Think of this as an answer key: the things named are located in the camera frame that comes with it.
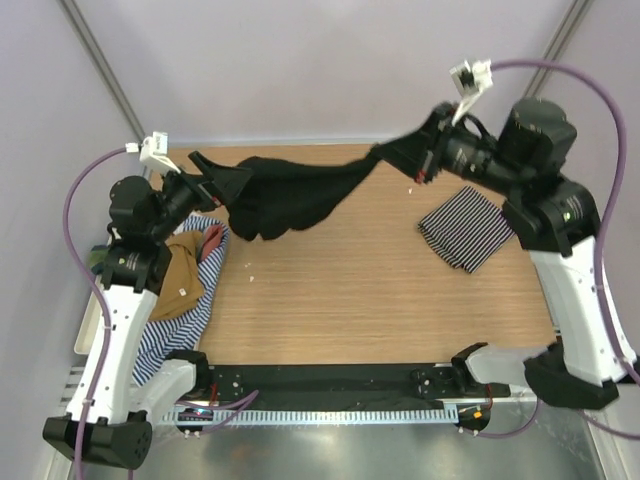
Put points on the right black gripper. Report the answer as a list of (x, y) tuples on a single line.
[(415, 154)]

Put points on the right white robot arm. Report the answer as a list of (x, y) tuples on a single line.
[(556, 222)]

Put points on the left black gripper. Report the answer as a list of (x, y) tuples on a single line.
[(225, 182)]

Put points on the white slotted cable duct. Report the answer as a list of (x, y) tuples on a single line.
[(255, 418)]

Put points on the brown tank top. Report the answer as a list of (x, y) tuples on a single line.
[(181, 289)]

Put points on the blue white striped tank top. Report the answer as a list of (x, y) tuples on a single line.
[(160, 338)]

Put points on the red garment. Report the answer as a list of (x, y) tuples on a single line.
[(209, 241)]

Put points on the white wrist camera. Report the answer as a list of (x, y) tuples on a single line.
[(472, 80), (152, 152)]

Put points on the green striped garment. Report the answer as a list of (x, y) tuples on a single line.
[(96, 258)]

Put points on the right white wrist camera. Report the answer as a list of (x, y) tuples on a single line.
[(472, 80)]

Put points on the black white striped tank top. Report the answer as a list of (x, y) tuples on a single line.
[(466, 230)]

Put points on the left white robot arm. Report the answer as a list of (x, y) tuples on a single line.
[(107, 422)]

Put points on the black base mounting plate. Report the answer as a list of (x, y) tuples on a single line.
[(349, 387)]

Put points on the white plastic tray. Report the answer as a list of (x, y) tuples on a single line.
[(88, 326)]

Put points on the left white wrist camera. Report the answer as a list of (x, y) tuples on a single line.
[(152, 152)]

